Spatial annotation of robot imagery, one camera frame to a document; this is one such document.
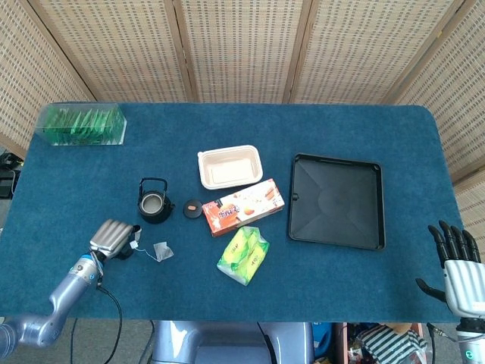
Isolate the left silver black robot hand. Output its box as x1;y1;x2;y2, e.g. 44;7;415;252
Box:
89;218;142;261

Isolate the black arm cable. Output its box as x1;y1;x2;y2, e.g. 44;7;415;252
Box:
95;278;124;364

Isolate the black square plastic tray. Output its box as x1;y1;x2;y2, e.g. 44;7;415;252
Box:
287;152;386;252

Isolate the black cast-iron teapot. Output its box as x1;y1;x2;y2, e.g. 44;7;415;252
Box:
137;177;177;225

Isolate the striped black white cloth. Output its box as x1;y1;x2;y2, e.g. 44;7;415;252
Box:
358;325;428;364

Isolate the thin black floor cable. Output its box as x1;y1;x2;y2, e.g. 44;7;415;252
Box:
69;318;79;364

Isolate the green yellow snack bag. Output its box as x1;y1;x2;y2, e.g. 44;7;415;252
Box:
216;226;271;287

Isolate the clear plastic sachet box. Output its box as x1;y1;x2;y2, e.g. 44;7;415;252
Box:
36;105;127;147

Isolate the woven folding screen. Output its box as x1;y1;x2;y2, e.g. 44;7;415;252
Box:
0;0;485;247

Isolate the silver-blue robot torso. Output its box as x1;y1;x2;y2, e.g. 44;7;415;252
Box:
149;320;315;364

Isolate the orange white biscuit box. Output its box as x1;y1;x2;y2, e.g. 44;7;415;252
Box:
202;178;286;238

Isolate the black teapot lid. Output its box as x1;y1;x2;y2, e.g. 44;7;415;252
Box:
183;199;202;219

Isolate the green plastic bag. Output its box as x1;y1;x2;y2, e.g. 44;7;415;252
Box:
107;109;124;145

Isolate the blue table cloth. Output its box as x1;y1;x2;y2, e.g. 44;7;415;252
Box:
0;102;469;324

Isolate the black equipment beside table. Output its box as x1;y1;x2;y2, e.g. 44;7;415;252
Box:
0;149;20;199

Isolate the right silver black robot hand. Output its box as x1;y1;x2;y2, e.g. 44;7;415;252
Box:
415;220;485;319

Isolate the beige plastic food container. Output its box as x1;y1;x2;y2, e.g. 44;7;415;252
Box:
197;144;264;190

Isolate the white pyramid tea bag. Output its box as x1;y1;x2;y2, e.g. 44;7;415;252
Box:
130;239;175;263

